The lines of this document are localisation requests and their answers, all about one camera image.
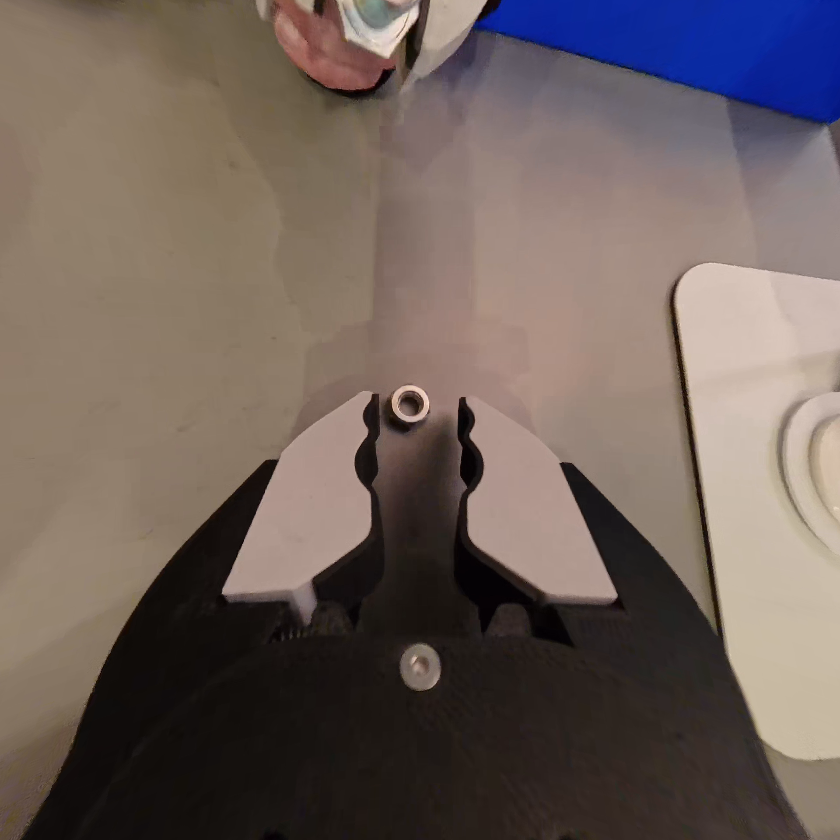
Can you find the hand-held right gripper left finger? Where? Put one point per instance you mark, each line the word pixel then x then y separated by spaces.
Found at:
pixel 302 525

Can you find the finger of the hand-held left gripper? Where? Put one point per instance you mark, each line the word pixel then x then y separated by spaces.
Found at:
pixel 446 26
pixel 307 5

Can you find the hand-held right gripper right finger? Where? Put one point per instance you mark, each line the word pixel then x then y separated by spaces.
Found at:
pixel 531 525

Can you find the silver hex bolt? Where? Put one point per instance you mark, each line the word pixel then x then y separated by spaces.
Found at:
pixel 371 26

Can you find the silver hex nut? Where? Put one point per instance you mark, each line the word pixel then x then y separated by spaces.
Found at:
pixel 409 405

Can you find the blue plastic bin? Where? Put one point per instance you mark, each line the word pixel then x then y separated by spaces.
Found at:
pixel 656 39

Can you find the grey desk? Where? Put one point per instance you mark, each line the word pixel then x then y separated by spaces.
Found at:
pixel 164 262

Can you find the person's left hand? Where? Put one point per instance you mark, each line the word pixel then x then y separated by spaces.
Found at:
pixel 328 62

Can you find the instruction sheet on stand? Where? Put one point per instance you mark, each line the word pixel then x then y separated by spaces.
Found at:
pixel 741 459

